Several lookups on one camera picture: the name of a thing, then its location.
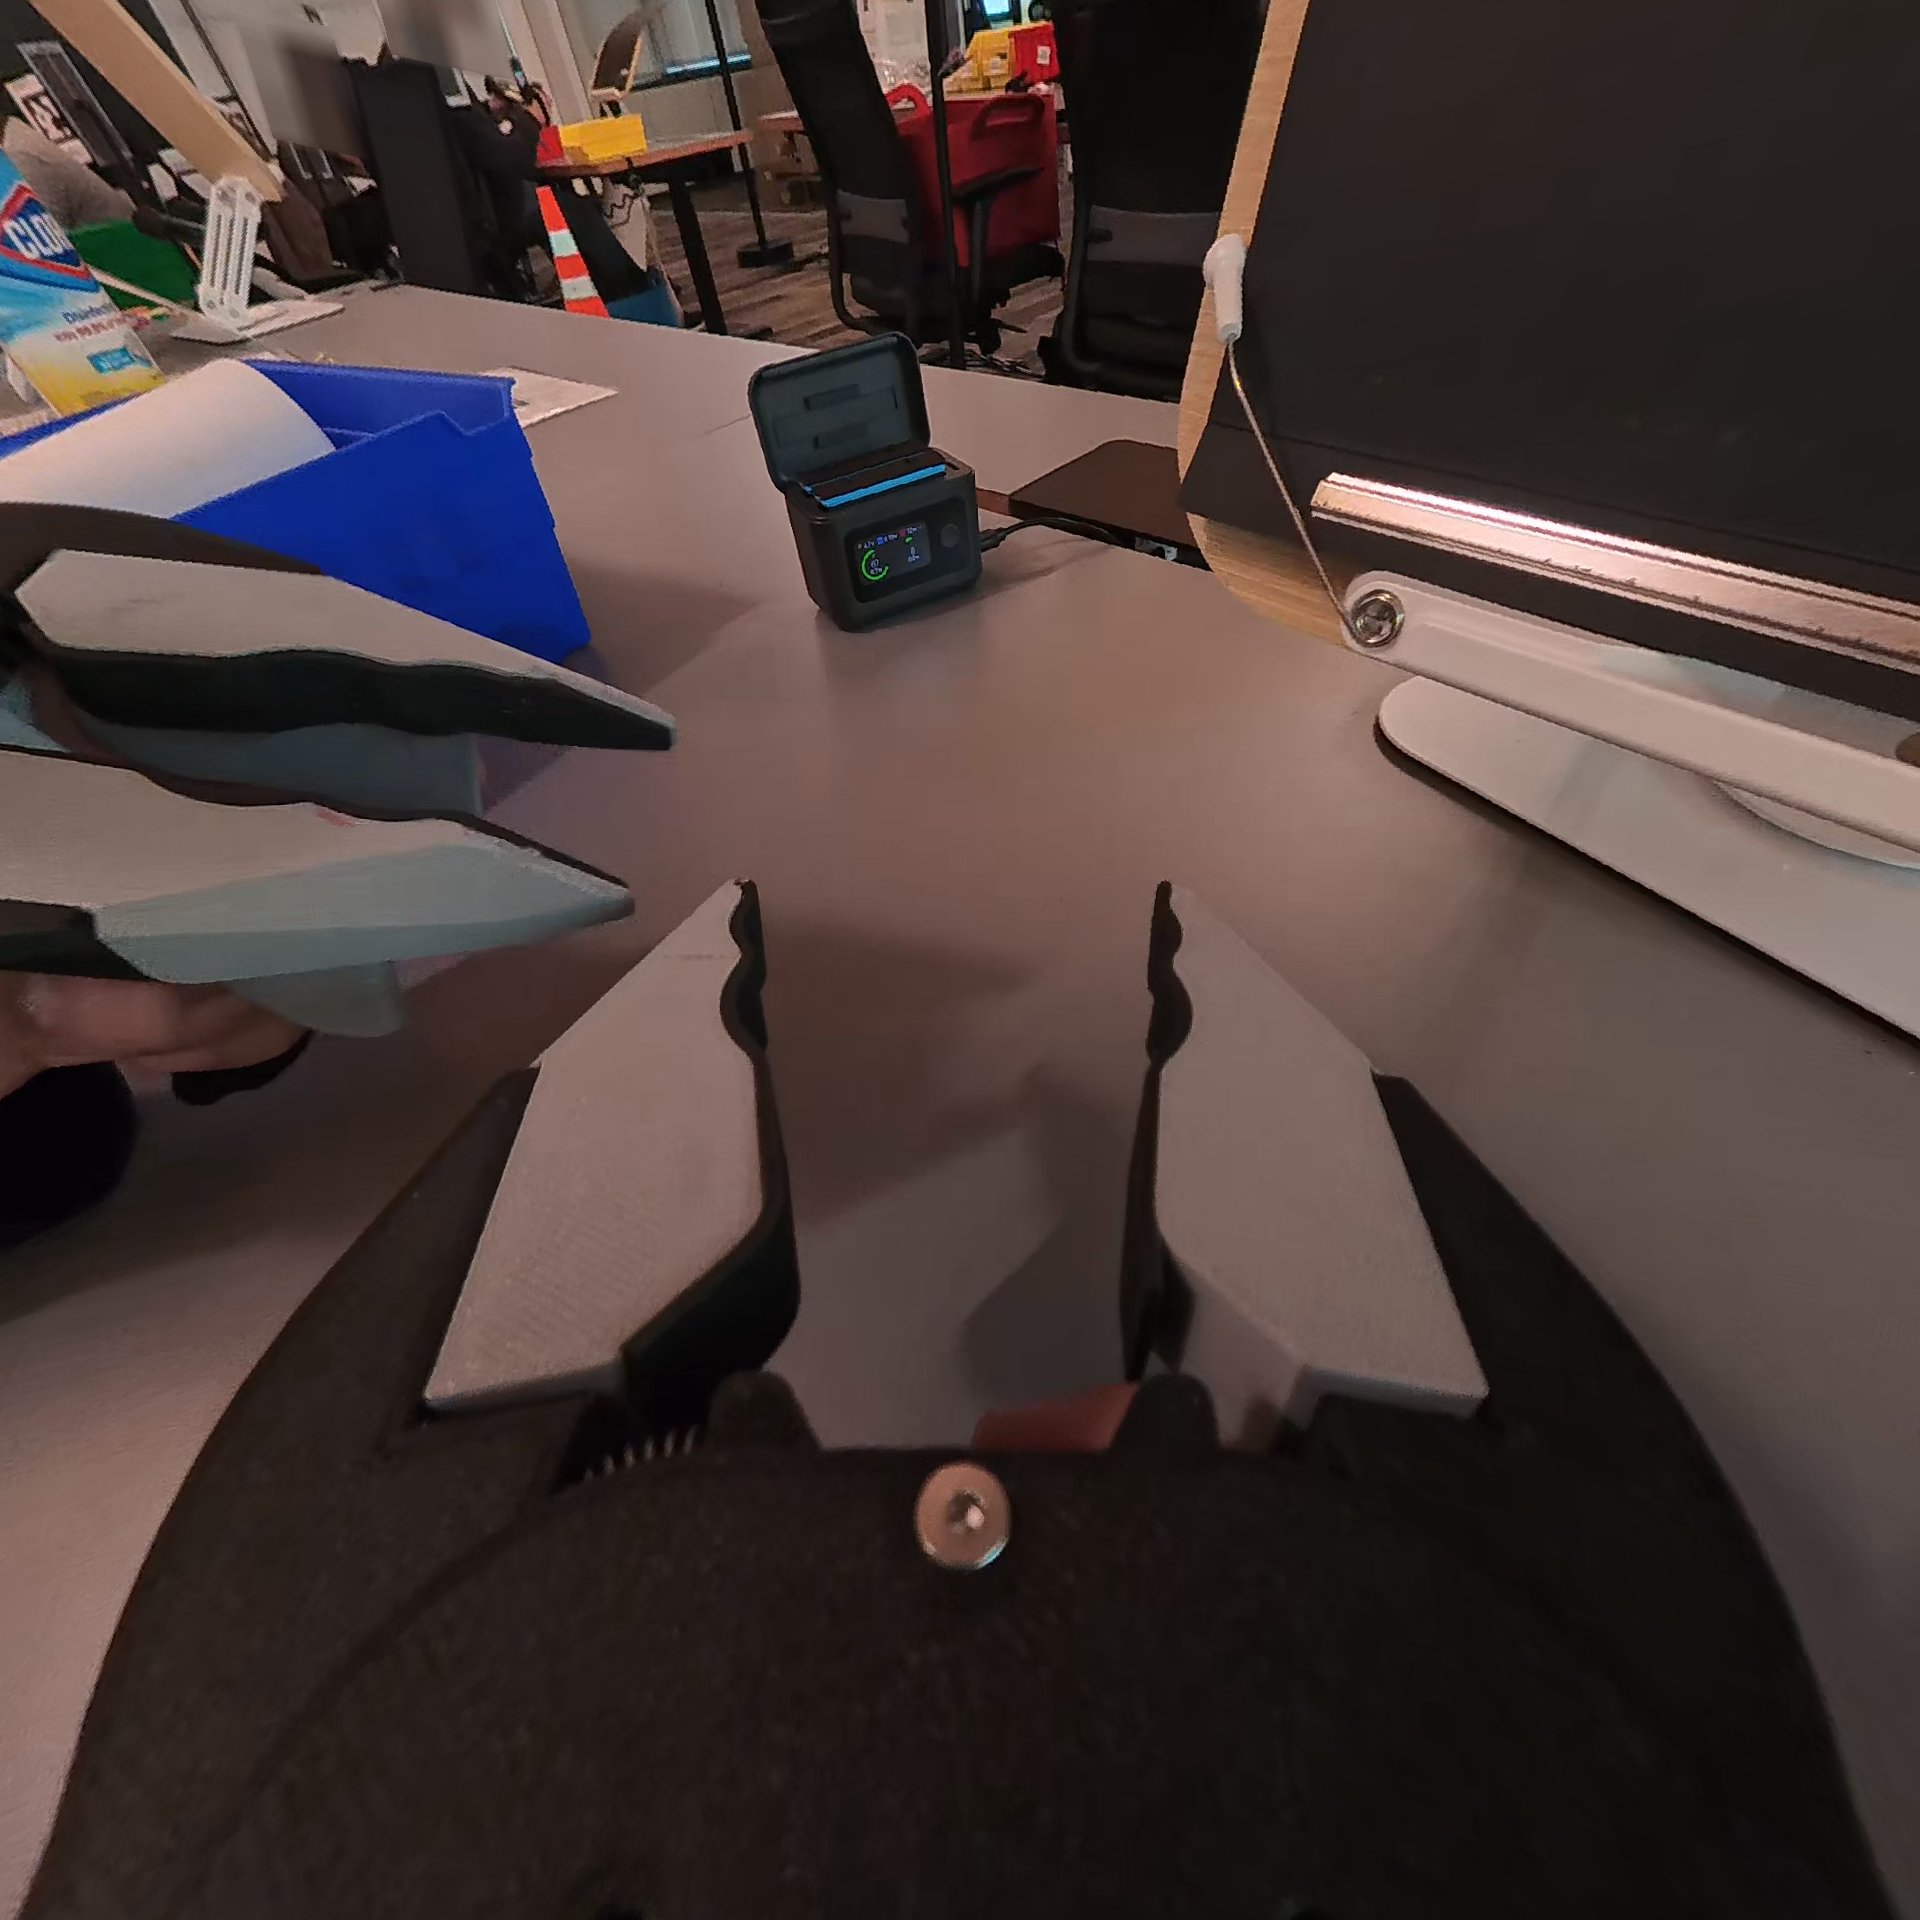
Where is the black office chair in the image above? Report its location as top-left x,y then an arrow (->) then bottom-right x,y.
1043,0 -> 1250,400
758,0 -> 1067,366

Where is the red plastic tote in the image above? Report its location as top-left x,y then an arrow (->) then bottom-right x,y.
885,83 -> 1066,271

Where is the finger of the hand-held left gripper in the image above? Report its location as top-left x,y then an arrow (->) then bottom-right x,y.
11,546 -> 678,821
0,749 -> 635,1040

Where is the black board on white stand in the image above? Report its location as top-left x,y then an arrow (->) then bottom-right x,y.
1177,0 -> 1920,1040

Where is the person's left hand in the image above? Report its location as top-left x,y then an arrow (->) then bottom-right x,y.
0,976 -> 305,1099

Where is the black flat device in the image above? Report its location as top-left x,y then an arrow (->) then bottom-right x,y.
1008,438 -> 1213,568

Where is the white printed paper sheet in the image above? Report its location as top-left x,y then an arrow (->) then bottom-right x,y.
480,363 -> 621,427

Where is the thin steel tether wire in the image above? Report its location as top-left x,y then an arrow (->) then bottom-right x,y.
1200,231 -> 1411,651

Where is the wood-edged office desk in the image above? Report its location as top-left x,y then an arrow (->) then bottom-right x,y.
541,133 -> 758,335

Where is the disinfectant wipes canister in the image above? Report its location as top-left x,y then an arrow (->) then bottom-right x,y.
0,151 -> 165,418

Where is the orange traffic cone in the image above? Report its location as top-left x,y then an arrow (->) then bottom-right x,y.
536,188 -> 610,319

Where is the blue plastic bin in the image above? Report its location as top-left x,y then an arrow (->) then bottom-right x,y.
0,357 -> 592,664

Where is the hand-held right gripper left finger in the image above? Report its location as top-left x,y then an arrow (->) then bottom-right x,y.
424,879 -> 801,1414

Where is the tan wooden board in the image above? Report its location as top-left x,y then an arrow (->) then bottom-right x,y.
30,0 -> 288,205

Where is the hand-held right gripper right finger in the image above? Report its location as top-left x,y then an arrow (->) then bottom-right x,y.
1123,883 -> 1491,1453

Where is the black battery charging case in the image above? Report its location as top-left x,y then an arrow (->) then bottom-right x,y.
749,333 -> 985,632

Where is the white lattice stand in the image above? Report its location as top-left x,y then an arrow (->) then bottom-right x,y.
193,176 -> 349,340

